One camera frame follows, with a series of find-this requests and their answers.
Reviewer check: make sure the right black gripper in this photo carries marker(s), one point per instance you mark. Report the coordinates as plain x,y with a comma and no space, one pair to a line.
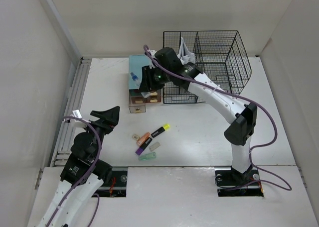
147,83

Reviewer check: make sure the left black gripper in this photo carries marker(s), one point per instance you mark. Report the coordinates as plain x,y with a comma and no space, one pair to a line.
108,119

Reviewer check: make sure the clear glue bottle blue cap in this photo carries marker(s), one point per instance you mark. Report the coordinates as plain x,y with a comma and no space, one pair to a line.
135,79

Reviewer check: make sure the clear drawer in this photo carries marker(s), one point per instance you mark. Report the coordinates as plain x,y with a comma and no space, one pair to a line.
137,105

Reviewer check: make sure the yellow black highlighter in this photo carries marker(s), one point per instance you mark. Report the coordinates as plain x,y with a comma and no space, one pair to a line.
160,130

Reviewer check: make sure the white instruction booklet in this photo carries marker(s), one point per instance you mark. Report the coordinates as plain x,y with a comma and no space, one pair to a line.
184,54

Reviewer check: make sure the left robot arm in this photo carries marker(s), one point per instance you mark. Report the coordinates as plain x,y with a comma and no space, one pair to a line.
83,172

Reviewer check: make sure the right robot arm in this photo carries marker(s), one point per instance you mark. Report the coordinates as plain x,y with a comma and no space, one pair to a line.
167,66

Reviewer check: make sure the teal mini drawer cabinet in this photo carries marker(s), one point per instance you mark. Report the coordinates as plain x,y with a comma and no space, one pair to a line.
136,62

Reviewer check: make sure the purple black highlighter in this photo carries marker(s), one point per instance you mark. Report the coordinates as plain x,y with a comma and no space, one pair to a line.
144,145

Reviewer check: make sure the grey white eraser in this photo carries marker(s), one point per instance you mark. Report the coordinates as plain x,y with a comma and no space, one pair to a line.
154,146

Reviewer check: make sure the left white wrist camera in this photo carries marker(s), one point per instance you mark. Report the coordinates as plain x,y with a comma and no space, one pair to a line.
76,120

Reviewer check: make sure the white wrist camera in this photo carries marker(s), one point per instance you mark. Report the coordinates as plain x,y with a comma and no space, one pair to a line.
150,53
76,120

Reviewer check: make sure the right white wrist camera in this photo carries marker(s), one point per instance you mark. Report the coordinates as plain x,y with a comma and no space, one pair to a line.
150,53

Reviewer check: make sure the aluminium rail frame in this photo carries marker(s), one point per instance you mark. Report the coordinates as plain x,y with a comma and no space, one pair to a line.
72,100

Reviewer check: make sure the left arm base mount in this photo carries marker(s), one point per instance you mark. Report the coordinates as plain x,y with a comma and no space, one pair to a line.
117,186

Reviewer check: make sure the black wire mesh organizer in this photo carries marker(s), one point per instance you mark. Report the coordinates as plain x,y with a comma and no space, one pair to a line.
219,53

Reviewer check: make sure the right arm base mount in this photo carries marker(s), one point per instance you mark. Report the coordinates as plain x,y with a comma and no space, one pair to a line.
231,183

